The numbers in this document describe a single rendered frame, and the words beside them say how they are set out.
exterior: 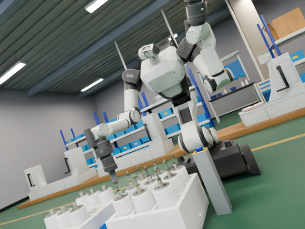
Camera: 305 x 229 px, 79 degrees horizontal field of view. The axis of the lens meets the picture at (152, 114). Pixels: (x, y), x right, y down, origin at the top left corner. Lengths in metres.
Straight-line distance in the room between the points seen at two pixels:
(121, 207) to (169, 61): 0.81
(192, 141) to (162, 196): 0.46
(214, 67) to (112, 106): 10.25
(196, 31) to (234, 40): 8.71
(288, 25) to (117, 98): 8.18
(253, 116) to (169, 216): 2.22
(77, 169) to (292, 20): 5.99
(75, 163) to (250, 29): 6.47
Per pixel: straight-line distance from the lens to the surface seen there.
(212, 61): 0.95
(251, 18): 7.50
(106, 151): 0.95
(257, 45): 7.25
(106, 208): 1.29
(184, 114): 1.34
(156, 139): 3.14
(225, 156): 1.31
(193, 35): 0.91
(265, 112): 2.87
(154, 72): 1.15
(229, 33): 9.69
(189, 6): 0.92
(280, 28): 5.93
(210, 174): 0.98
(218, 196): 1.02
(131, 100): 1.19
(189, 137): 1.20
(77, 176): 4.21
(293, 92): 3.00
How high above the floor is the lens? 0.49
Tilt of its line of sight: 5 degrees up
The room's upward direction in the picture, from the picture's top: 22 degrees counter-clockwise
